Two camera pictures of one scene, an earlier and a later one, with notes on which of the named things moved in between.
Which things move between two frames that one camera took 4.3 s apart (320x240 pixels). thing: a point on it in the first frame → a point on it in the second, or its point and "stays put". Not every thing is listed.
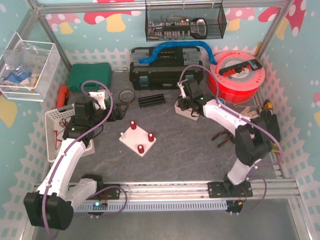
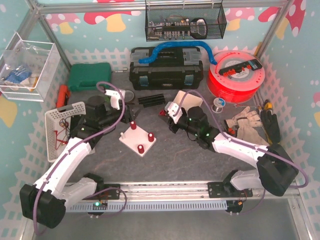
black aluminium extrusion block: [151, 100] stays put
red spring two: [150, 137] stays put
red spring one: [133, 124] stays put
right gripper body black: [185, 102] → [171, 123]
